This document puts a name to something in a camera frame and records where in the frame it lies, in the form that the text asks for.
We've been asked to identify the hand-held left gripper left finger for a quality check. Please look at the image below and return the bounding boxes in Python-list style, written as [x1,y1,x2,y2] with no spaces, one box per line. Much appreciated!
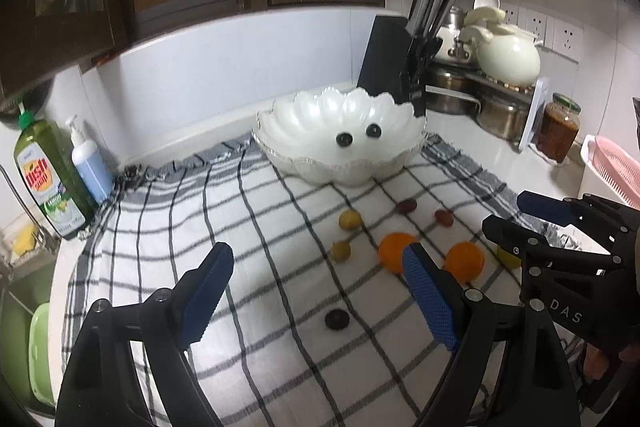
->
[56,242,236,427]

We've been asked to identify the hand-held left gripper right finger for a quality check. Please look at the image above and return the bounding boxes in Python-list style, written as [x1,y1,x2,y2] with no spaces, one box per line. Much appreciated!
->
[402,242,583,427]

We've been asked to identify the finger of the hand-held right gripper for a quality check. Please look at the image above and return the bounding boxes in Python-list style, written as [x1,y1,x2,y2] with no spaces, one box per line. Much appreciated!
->
[481,214,618,278]
[516,191,640,248]

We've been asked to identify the small orange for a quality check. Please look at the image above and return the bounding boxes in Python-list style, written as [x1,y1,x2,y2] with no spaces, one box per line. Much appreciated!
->
[378,232,418,275]
[444,242,486,284]

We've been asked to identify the white scalloped bowl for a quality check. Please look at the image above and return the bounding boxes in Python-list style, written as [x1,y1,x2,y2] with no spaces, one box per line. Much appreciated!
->
[251,87,428,188]

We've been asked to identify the person's right hand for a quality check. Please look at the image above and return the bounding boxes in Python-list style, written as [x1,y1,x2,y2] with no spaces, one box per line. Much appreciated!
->
[582,347,621,380]

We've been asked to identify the glass jar of brown sauce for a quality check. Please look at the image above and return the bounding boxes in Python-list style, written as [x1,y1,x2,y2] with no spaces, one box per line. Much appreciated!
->
[536,93,582,162]

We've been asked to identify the black white checkered cloth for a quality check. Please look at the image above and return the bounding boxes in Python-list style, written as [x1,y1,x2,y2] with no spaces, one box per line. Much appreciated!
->
[60,132,591,427]

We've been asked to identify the pink plastic basket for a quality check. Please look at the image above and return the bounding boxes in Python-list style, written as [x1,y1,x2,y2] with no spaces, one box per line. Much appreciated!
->
[580,134,640,218]

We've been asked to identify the white corner shelf rack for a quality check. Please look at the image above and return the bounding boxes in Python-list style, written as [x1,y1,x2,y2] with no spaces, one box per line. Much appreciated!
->
[425,67,552,152]

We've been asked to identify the steel cooking pot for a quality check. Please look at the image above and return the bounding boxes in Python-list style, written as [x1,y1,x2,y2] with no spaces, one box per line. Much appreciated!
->
[425,63,483,115]
[475,84,533,142]

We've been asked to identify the white ceramic teapot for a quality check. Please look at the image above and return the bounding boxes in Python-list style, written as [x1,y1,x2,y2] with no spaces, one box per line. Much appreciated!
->
[462,7,545,88]

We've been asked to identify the blue pump bottle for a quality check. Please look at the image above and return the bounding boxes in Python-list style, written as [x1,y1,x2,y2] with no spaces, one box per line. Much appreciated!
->
[65,115,115,204]

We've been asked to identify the white pot with metal clasp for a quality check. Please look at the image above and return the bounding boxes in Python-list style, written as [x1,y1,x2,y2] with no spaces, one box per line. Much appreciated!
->
[432,27,481,65]

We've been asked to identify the green plastic basin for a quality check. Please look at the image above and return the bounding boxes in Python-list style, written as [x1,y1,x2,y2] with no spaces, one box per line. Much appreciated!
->
[27,302,58,408]

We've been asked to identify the black kitchen shears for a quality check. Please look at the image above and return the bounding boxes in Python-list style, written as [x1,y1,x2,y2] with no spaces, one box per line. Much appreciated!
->
[409,34,443,78]

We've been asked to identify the yellow sponge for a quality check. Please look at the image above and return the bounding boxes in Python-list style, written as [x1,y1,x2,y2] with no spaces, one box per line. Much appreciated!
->
[11,227,38,258]

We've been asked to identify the green dish soap bottle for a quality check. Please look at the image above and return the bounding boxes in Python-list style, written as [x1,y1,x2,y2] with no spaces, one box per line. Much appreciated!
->
[12,104,98,242]

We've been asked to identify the small steel pot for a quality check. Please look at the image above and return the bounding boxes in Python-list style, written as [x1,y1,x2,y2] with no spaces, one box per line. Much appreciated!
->
[445,6,468,30]

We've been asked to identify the black knife block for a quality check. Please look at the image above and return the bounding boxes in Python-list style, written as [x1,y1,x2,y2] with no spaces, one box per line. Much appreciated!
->
[356,14,427,118]

